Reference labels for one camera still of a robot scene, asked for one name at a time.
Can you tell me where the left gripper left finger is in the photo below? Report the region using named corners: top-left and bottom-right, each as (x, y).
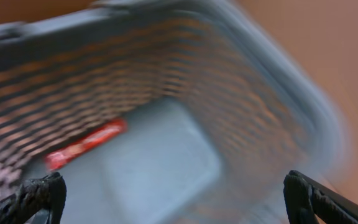
top-left (0, 172), bottom-right (67, 224)

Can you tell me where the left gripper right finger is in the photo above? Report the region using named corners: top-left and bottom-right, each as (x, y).
top-left (283, 170), bottom-right (358, 224)

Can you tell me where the small red box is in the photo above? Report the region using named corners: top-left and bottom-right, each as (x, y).
top-left (45, 118), bottom-right (127, 171)

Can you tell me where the grey plastic mesh basket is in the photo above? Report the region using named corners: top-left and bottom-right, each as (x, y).
top-left (0, 1), bottom-right (346, 223)

